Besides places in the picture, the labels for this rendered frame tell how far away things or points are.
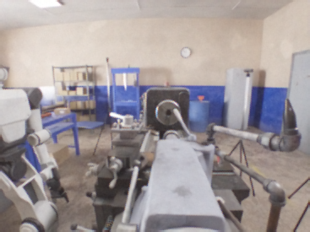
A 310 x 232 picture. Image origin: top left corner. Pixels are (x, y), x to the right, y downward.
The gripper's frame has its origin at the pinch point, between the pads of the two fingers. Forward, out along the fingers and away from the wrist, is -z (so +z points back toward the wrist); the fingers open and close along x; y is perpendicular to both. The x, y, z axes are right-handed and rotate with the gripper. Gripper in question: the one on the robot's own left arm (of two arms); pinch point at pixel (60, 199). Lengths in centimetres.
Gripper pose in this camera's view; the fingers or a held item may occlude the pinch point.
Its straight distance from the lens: 139.8
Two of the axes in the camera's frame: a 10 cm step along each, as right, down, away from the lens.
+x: 9.8, -1.8, -1.0
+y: 0.6, -2.0, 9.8
